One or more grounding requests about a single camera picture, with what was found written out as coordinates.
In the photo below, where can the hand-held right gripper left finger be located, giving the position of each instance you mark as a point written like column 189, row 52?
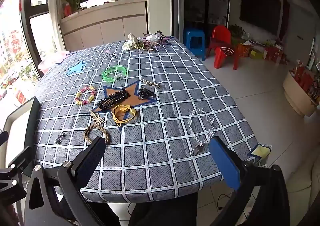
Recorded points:
column 91, row 158

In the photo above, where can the white cabinet counter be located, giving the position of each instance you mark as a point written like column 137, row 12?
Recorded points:
column 105, row 26

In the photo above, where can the red plastic chair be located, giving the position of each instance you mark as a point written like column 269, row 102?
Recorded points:
column 220, row 33

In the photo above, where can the blue plastic stool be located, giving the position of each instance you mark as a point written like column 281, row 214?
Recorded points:
column 193, row 33

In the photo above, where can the white fabric flower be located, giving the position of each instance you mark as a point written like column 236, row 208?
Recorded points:
column 130, row 41

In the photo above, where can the leafy greens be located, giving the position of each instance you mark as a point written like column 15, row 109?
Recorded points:
column 236, row 30

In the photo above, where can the white tray with dark rim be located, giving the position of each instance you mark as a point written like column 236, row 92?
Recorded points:
column 17, row 126

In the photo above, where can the beige container of red packets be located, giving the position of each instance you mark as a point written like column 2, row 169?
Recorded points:
column 297, row 98

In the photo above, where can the black claw clip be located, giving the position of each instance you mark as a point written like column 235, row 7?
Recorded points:
column 145, row 93

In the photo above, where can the green translucent bangle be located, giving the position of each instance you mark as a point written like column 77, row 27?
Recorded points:
column 110, row 69

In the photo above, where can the brown star patch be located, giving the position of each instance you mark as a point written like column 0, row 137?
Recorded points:
column 132, row 103

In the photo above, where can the black beaded hair clip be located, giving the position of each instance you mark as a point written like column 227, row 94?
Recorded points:
column 112, row 100

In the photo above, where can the row of gift boxes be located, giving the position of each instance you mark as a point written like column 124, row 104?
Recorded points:
column 270, row 52

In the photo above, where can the silver hair clip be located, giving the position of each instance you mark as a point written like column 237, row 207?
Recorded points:
column 150, row 83

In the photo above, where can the blue star patch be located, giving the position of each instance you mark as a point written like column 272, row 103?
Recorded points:
column 76, row 68

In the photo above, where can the red plastic stool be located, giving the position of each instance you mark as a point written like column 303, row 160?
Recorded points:
column 222, row 53

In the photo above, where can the red vase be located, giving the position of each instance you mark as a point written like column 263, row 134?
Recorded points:
column 68, row 10

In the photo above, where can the beige strip hair clip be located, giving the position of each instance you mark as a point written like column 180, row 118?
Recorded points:
column 97, row 117

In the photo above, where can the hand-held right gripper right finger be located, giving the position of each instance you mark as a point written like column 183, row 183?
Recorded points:
column 225, row 163

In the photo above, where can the dark wall board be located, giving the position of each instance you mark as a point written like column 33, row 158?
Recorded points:
column 260, row 6

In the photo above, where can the red paper window decal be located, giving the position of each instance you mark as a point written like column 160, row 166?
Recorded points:
column 15, row 41

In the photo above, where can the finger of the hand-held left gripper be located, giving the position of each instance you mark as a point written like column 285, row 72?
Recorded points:
column 3, row 136
column 21, row 158

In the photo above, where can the grey checked tablecloth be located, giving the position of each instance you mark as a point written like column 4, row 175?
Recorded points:
column 162, row 141

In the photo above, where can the small silver charm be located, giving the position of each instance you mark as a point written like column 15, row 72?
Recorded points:
column 60, row 138

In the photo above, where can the pile of hair accessories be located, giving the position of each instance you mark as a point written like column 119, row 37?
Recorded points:
column 152, row 40

